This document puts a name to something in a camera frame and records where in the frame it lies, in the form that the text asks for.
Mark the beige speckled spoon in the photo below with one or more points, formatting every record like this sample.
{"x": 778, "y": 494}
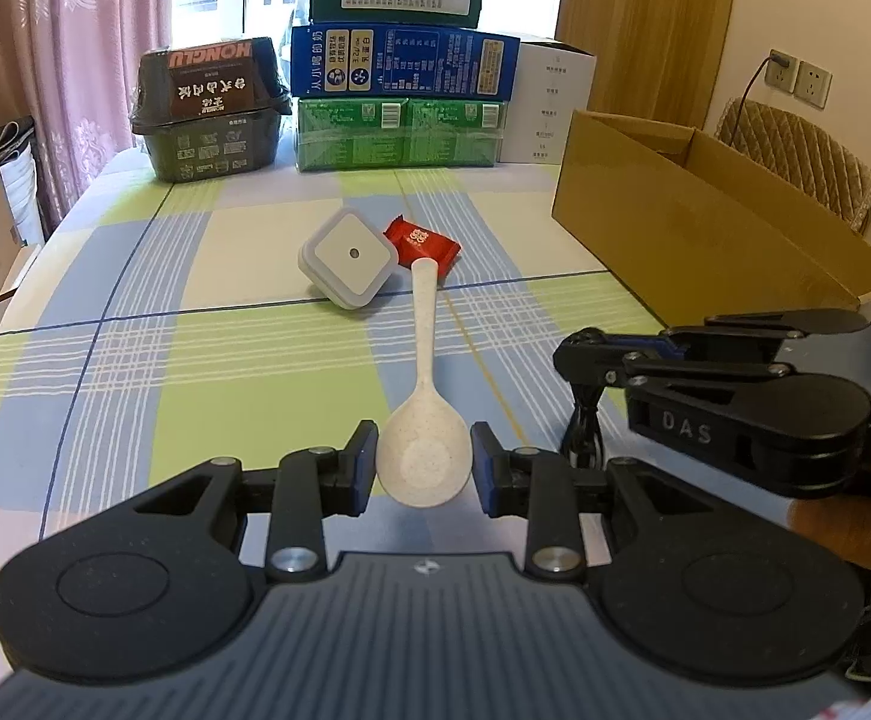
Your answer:
{"x": 424, "y": 457}

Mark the white wall socket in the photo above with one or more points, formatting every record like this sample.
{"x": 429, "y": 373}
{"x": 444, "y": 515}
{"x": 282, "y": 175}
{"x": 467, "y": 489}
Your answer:
{"x": 784, "y": 82}
{"x": 814, "y": 84}

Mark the green wrapped pack bundle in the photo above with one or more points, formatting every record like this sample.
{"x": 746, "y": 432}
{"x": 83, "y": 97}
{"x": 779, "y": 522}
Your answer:
{"x": 405, "y": 135}

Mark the brown cardboard box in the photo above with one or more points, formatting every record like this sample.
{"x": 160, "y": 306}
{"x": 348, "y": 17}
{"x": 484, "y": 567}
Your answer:
{"x": 668, "y": 240}

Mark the pink curtain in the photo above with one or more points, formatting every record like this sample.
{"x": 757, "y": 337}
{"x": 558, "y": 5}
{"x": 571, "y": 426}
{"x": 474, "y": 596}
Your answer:
{"x": 52, "y": 52}

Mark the white square night light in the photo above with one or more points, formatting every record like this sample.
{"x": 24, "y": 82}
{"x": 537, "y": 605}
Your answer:
{"x": 345, "y": 255}

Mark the black food container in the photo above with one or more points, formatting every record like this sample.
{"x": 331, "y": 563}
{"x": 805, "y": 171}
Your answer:
{"x": 210, "y": 142}

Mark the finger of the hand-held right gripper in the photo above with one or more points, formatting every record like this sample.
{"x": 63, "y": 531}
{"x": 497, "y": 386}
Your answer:
{"x": 735, "y": 328}
{"x": 698, "y": 373}

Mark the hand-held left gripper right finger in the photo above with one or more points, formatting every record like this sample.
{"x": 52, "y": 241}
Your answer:
{"x": 482, "y": 465}

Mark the quilted beige chair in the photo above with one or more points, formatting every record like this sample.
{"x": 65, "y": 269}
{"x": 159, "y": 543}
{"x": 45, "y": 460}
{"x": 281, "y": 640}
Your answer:
{"x": 803, "y": 157}

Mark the blue milk carton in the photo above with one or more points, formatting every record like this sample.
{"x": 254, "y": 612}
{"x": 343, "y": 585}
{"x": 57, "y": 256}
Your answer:
{"x": 405, "y": 60}

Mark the checked cloth desktop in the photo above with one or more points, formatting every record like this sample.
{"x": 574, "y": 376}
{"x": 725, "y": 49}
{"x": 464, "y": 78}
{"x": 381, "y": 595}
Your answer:
{"x": 180, "y": 360}

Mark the white carton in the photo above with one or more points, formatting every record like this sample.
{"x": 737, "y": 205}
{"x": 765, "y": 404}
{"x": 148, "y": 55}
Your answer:
{"x": 555, "y": 105}

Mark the yellow-brown curtain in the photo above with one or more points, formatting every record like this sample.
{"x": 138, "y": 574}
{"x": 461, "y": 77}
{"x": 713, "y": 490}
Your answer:
{"x": 645, "y": 15}

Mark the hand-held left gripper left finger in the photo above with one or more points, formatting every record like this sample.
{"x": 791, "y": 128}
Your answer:
{"x": 368, "y": 465}

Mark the red snack packet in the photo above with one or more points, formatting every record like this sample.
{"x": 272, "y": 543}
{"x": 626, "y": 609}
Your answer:
{"x": 424, "y": 240}

